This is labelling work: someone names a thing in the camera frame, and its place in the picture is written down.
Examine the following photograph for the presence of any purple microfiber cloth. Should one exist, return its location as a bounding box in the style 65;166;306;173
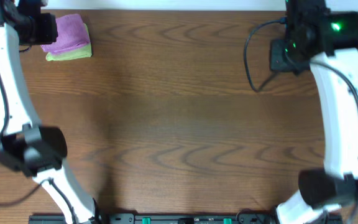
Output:
41;14;90;54

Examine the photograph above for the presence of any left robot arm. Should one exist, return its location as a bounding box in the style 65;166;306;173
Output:
0;0;109;223

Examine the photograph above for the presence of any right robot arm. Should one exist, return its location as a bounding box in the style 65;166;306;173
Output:
270;1;358;223

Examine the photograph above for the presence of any folded green cloth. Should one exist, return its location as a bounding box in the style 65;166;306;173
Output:
46;24;93;61

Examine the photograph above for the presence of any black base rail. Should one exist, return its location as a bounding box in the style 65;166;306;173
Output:
28;213;344;224

